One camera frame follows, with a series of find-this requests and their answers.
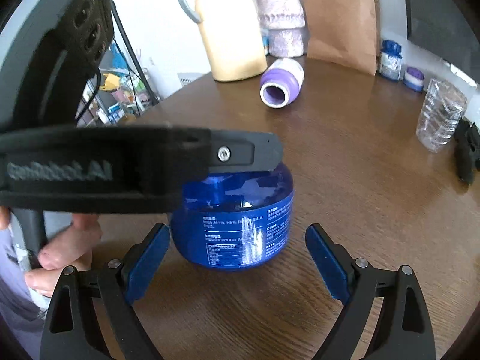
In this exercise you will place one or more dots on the small purple lidded jar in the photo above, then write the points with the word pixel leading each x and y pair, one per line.
pixel 414 78

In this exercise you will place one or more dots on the black monitor screen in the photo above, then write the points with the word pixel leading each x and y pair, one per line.
pixel 440 27

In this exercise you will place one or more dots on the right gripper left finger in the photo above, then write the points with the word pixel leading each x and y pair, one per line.
pixel 71 329

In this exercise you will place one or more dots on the black object beside bottle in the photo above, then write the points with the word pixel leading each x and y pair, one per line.
pixel 466 152

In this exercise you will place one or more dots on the clear plastic water bottle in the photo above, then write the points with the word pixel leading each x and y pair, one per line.
pixel 442 109

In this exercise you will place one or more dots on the blue lidded pill bottle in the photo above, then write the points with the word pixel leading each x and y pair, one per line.
pixel 390 62

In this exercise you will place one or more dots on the purple white cup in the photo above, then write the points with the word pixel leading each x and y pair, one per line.
pixel 281 84

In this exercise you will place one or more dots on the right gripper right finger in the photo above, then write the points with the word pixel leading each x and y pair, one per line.
pixel 403 329

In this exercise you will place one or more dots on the brown paper bag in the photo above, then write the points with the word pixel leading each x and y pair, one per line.
pixel 343 32

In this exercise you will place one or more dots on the pink white knitted vase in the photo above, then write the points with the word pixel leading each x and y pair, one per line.
pixel 285 24

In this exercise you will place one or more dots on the person's left hand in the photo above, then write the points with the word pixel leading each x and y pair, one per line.
pixel 72 247

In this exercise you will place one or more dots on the blue transparent jar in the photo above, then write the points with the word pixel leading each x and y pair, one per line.
pixel 231 222

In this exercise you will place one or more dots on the yellow thermos jug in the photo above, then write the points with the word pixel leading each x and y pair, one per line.
pixel 231 34

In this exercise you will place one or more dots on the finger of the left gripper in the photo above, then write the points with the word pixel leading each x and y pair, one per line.
pixel 241 151

